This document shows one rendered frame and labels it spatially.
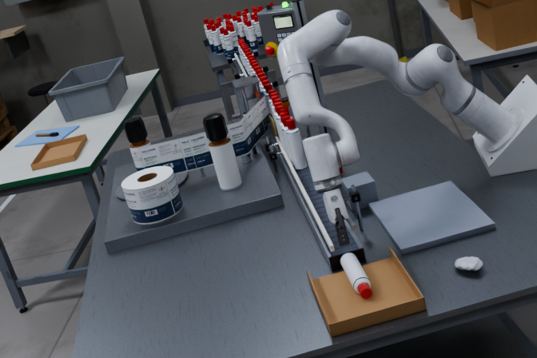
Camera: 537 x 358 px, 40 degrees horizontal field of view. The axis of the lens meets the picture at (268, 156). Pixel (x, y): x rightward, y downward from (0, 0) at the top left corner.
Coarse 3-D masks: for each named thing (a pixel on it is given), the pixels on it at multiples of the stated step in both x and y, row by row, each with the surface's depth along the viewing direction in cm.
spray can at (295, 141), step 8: (288, 120) 283; (288, 128) 283; (296, 128) 284; (288, 136) 284; (296, 136) 284; (296, 144) 284; (296, 152) 286; (296, 160) 287; (304, 160) 288; (296, 168) 289; (304, 168) 288
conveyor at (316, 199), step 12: (288, 168) 301; (300, 180) 280; (300, 192) 271; (312, 192) 267; (312, 204) 258; (312, 216) 250; (324, 216) 247; (324, 228) 239; (324, 240) 232; (336, 240) 230; (336, 252) 223; (348, 252) 222
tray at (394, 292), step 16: (336, 272) 221; (368, 272) 217; (384, 272) 215; (400, 272) 213; (320, 288) 215; (336, 288) 213; (352, 288) 211; (384, 288) 207; (400, 288) 206; (416, 288) 198; (320, 304) 201; (336, 304) 206; (352, 304) 204; (368, 304) 202; (384, 304) 200; (400, 304) 193; (416, 304) 193; (336, 320) 199; (352, 320) 192; (368, 320) 193; (384, 320) 194
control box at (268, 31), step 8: (272, 8) 290; (280, 8) 286; (288, 8) 283; (264, 16) 288; (264, 24) 289; (272, 24) 287; (264, 32) 291; (272, 32) 289; (280, 32) 287; (264, 40) 292; (272, 40) 290; (272, 56) 293
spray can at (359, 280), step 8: (344, 256) 219; (352, 256) 218; (344, 264) 216; (352, 264) 214; (352, 272) 210; (360, 272) 208; (352, 280) 207; (360, 280) 205; (368, 280) 206; (360, 288) 203; (368, 288) 202; (368, 296) 203
